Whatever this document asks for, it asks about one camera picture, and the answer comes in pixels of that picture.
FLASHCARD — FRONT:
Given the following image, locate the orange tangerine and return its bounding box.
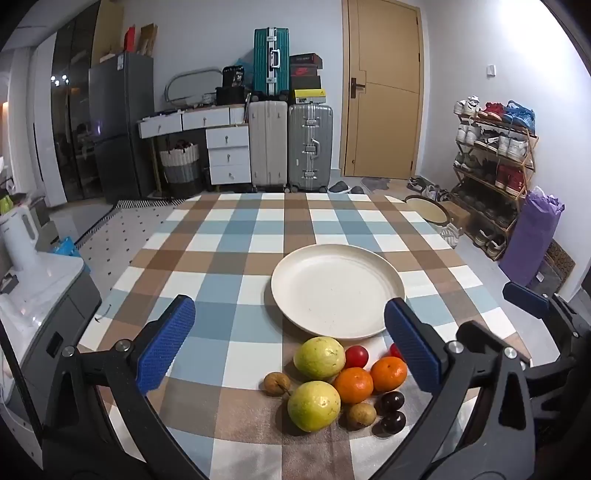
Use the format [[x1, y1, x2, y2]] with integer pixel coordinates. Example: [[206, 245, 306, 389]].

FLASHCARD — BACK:
[[370, 356, 409, 393], [332, 367, 375, 405]]

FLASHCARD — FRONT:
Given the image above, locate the small brown round fruit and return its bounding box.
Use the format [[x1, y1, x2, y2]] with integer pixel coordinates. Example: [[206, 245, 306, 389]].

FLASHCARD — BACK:
[[346, 402, 377, 431], [263, 371, 293, 398]]

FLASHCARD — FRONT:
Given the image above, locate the purple plastic bag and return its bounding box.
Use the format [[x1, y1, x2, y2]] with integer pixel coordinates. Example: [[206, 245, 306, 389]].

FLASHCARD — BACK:
[[499, 187, 565, 287]]

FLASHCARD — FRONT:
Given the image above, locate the white wardrobe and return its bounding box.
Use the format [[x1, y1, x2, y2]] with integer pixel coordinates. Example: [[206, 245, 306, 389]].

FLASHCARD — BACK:
[[7, 34, 68, 208]]

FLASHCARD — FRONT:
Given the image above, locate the shoe rack with shoes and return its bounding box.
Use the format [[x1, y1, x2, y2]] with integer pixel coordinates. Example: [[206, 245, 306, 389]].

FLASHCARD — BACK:
[[452, 96, 537, 259]]

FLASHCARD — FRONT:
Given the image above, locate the brown coir mat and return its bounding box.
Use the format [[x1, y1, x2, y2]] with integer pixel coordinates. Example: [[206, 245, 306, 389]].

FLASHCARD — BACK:
[[538, 240, 577, 294]]

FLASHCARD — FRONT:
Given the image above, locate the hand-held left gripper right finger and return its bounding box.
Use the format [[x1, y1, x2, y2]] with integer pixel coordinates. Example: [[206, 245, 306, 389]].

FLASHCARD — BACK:
[[374, 298, 539, 480]]

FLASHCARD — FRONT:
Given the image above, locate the white desk with drawers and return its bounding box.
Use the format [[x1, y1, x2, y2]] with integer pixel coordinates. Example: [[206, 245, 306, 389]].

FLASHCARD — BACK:
[[137, 105, 252, 186]]

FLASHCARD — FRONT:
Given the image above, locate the tan wooden door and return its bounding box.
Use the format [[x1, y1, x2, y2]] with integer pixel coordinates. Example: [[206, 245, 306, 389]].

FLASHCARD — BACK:
[[342, 0, 424, 178]]

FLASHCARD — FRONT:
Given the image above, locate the grey refrigerator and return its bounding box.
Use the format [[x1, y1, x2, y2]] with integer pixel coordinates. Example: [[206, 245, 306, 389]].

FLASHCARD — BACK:
[[89, 52, 155, 204]]

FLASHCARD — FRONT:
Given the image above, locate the arched mirror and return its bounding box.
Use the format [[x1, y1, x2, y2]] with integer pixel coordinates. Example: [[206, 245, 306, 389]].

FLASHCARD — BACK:
[[165, 68, 222, 104]]

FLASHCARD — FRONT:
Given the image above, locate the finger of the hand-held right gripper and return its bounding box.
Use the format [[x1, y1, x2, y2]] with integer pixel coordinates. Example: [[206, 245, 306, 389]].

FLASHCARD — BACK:
[[524, 348, 591, 418], [502, 281, 591, 344]]

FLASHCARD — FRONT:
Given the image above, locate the white dotted floor rug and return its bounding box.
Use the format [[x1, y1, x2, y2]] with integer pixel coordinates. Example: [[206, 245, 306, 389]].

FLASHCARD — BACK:
[[76, 198, 186, 296]]

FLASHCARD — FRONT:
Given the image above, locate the dark sneakers pair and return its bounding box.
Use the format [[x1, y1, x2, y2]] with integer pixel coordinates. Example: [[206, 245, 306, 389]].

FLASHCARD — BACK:
[[408, 176, 445, 200]]

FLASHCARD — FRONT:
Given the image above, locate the brown cardboard sheet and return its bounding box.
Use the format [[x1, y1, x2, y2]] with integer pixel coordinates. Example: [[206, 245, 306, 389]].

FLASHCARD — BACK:
[[140, 23, 158, 57]]

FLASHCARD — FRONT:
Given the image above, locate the cream basin with dark rim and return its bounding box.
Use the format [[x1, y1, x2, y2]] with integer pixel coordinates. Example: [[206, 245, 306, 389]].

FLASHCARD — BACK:
[[404, 194, 449, 226]]

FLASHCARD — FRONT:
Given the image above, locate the dark purple plum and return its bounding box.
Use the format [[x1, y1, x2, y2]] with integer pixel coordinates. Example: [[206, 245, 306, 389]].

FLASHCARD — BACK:
[[375, 411, 407, 435], [374, 391, 406, 415]]

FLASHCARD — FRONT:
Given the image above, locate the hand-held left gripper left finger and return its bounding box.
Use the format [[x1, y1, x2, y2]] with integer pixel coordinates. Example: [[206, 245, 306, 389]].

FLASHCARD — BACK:
[[41, 295, 208, 480]]

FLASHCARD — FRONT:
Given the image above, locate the white grey appliance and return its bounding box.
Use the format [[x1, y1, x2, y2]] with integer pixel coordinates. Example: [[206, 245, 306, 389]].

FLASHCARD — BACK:
[[0, 251, 102, 462]]

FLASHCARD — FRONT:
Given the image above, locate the cream round plate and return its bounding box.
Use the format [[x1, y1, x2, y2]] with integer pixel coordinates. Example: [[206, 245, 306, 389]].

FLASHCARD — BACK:
[[270, 244, 406, 341]]

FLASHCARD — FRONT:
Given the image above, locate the dark glass cabinet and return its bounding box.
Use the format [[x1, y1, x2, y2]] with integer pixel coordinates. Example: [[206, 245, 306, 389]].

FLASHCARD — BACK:
[[50, 9, 100, 204]]

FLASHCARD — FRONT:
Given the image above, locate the woven laundry basket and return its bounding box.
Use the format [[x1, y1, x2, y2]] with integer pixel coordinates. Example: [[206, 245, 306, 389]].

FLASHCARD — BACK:
[[159, 143, 202, 197]]

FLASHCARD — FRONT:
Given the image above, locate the wooden shoe rack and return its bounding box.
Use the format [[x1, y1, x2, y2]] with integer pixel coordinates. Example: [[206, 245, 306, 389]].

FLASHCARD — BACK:
[[450, 115, 539, 261]]

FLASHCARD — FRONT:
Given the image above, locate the beige suitcase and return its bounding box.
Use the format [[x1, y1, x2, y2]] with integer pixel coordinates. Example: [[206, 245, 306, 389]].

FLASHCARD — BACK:
[[248, 99, 289, 192]]

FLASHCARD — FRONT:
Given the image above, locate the black storage box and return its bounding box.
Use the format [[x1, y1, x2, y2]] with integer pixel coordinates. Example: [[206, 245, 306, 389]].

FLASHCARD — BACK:
[[216, 86, 250, 106]]

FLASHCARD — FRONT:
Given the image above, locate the green guava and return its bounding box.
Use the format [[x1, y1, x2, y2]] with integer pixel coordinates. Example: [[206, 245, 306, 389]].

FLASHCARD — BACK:
[[294, 337, 346, 381], [287, 381, 342, 433]]

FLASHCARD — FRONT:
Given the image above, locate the teal suitcase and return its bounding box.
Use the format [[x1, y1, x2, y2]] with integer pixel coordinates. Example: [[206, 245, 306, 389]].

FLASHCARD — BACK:
[[253, 28, 291, 97]]

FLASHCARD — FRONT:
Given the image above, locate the white electric kettle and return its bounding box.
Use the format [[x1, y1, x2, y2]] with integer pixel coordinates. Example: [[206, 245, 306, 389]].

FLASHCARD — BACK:
[[0, 205, 40, 273]]

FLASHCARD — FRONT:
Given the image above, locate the small cardboard box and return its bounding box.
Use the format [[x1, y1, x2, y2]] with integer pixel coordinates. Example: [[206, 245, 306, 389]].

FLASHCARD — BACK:
[[443, 200, 472, 230]]

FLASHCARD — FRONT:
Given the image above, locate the silver suitcase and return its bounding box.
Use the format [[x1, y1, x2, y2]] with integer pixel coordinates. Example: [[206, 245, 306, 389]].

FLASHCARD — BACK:
[[288, 104, 334, 192]]

